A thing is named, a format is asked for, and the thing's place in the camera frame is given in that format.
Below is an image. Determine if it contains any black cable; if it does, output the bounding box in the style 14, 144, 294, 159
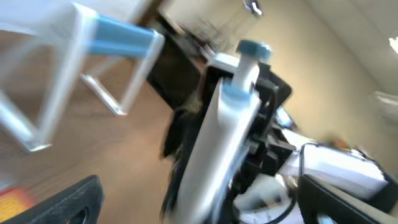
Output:
266, 142, 317, 224

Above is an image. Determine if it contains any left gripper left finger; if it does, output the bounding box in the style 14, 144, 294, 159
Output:
0, 174, 105, 224

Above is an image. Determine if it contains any white and blue stand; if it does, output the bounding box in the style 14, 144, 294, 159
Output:
0, 0, 166, 154

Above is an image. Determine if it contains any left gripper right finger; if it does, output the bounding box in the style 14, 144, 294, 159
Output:
297, 174, 398, 224

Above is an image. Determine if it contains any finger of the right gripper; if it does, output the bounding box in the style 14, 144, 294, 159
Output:
201, 66, 233, 109
254, 63, 293, 126

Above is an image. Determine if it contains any red and yellow tip box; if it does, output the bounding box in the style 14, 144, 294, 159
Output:
0, 185, 35, 223

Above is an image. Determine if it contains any white pipette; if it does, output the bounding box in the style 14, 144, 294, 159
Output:
161, 39, 273, 224

